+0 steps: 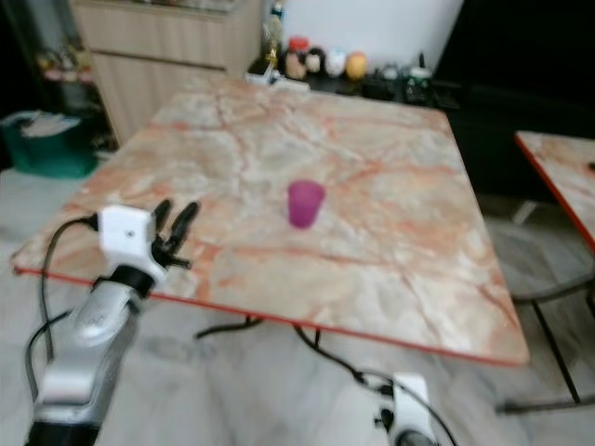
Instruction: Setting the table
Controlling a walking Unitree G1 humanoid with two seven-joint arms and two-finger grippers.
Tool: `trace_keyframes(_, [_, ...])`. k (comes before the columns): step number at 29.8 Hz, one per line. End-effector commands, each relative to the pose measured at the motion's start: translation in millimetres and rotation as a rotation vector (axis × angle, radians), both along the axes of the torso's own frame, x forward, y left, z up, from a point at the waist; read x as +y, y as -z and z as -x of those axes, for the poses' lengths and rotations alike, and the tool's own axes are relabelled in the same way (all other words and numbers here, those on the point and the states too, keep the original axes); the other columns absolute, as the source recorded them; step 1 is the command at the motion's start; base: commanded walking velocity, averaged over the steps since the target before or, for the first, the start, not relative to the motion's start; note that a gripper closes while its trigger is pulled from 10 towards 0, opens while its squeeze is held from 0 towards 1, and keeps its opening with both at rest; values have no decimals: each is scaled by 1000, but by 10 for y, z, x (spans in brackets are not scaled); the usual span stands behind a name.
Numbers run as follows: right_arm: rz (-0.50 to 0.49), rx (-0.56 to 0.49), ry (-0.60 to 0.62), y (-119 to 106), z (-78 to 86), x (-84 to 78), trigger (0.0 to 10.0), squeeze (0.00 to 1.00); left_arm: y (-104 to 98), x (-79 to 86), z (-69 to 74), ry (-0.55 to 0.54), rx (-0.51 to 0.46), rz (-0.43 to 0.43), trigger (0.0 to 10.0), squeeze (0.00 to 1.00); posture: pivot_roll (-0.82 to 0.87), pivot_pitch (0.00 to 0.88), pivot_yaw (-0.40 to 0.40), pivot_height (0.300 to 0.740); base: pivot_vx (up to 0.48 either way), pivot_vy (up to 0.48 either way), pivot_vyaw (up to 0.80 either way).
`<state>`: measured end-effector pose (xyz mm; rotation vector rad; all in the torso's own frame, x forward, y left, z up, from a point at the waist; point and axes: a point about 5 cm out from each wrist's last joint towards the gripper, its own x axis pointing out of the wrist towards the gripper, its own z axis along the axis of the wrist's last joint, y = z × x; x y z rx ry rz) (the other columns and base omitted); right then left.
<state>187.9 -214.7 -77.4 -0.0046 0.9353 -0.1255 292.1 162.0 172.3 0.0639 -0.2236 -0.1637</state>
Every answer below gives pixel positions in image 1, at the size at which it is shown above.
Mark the black flat television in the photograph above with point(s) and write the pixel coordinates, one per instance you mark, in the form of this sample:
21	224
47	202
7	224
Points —
516	42

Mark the red-capped figurine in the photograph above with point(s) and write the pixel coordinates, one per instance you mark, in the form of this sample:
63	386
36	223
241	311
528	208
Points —
297	58

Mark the light wooden cabinet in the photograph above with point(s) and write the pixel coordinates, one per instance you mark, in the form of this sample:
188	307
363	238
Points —
167	60

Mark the green plastic basket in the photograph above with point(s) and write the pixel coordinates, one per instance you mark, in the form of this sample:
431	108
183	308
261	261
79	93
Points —
51	149

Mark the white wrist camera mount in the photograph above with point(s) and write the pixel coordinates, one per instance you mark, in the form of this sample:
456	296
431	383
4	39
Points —
127	234
412	404

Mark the purple plastic cup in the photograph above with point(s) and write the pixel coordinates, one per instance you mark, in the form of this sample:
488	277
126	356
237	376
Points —
305	203

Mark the orange round figurine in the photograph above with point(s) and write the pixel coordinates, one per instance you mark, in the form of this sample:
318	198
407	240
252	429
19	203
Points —
356	65

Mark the black metal table leg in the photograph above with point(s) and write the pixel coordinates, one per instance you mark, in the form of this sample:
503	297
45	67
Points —
321	346

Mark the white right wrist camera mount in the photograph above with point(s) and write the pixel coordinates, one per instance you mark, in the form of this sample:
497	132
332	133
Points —
412	404

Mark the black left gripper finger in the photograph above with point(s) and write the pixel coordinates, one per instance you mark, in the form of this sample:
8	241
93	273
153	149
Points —
163	214
184	221

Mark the white round figurine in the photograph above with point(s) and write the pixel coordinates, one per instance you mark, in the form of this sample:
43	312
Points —
336	62

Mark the dark round figurine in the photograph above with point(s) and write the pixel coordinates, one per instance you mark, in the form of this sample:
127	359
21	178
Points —
316	60

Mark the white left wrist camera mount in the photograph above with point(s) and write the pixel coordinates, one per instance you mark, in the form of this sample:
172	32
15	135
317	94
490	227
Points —
127	234

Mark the black metal side table frame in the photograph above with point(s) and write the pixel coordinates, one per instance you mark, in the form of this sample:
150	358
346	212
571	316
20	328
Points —
553	344

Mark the dark green small jar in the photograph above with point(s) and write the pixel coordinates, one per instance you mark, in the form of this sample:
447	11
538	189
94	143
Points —
417	84

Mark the dark shelf with ornaments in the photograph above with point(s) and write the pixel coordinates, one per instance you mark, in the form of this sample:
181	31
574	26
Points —
60	60

